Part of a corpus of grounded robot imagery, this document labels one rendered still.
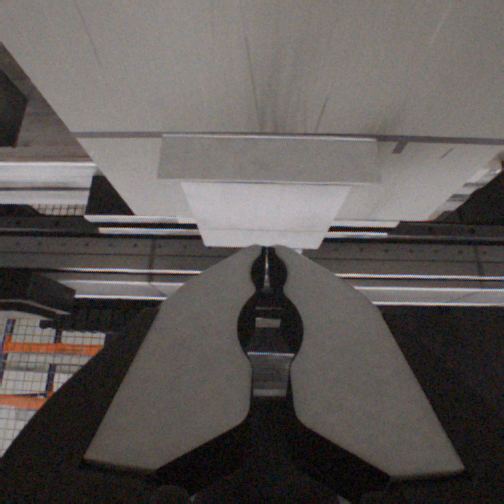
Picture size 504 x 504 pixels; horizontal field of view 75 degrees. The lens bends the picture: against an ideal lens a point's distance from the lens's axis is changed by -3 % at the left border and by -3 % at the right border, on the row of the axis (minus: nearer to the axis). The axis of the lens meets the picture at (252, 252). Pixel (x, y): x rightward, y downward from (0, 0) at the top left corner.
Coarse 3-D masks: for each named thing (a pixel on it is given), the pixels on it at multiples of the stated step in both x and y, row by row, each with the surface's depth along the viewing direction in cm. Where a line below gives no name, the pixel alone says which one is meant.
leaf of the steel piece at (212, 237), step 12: (204, 240) 25; (216, 240) 24; (228, 240) 24; (240, 240) 24; (252, 240) 24; (264, 240) 24; (276, 240) 24; (288, 240) 24; (300, 240) 24; (312, 240) 24
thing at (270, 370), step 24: (264, 360) 20; (288, 360) 20; (264, 384) 19; (264, 408) 18; (264, 432) 18; (264, 456) 17; (288, 456) 17; (240, 480) 17; (264, 480) 17; (288, 480) 17; (312, 480) 17
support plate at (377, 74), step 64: (0, 0) 8; (64, 0) 8; (128, 0) 8; (192, 0) 8; (256, 0) 8; (320, 0) 8; (384, 0) 8; (448, 0) 8; (64, 64) 10; (128, 64) 10; (192, 64) 10; (256, 64) 10; (320, 64) 10; (384, 64) 10; (448, 64) 10; (128, 128) 13; (192, 128) 13; (256, 128) 13; (320, 128) 13; (384, 128) 13; (448, 128) 13; (128, 192) 18; (384, 192) 18; (448, 192) 17
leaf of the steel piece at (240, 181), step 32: (160, 160) 13; (192, 160) 13; (224, 160) 13; (256, 160) 13; (288, 160) 13; (320, 160) 13; (352, 160) 13; (192, 192) 18; (224, 192) 18; (256, 192) 18; (288, 192) 17; (320, 192) 17; (224, 224) 22; (256, 224) 22; (288, 224) 21; (320, 224) 21
